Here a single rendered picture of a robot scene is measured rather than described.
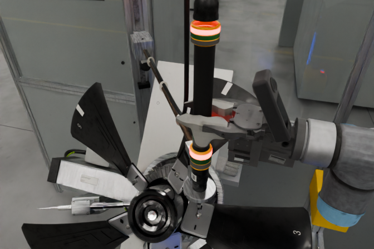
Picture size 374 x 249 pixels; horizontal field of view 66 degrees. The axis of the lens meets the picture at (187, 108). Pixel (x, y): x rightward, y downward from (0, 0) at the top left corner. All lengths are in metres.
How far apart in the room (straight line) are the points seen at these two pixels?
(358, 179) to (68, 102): 1.52
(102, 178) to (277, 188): 1.01
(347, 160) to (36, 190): 2.35
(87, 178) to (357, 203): 0.71
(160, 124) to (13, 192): 1.87
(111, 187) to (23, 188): 1.80
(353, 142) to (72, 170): 0.77
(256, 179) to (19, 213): 1.71
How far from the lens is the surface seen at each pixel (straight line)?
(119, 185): 0.89
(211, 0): 0.41
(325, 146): 0.49
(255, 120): 0.48
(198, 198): 0.62
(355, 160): 0.50
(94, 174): 0.93
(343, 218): 0.59
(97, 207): 0.89
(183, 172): 0.71
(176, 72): 0.97
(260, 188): 1.66
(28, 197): 2.58
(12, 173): 2.83
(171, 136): 0.95
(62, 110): 1.83
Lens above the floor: 1.78
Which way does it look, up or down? 34 degrees down
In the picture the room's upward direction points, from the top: straight up
